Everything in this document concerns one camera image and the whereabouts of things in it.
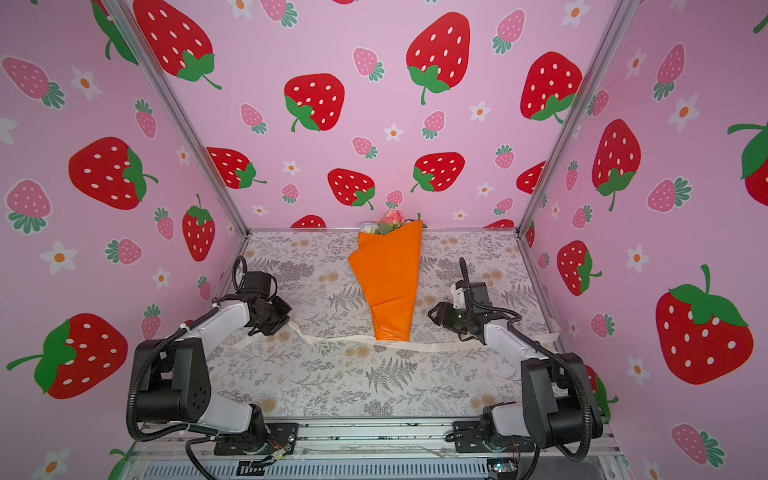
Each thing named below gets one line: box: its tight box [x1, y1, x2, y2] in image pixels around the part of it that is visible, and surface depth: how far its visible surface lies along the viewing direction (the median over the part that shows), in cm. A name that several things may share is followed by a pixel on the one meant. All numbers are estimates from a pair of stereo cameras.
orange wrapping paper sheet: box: [348, 220, 422, 342], surface depth 107 cm
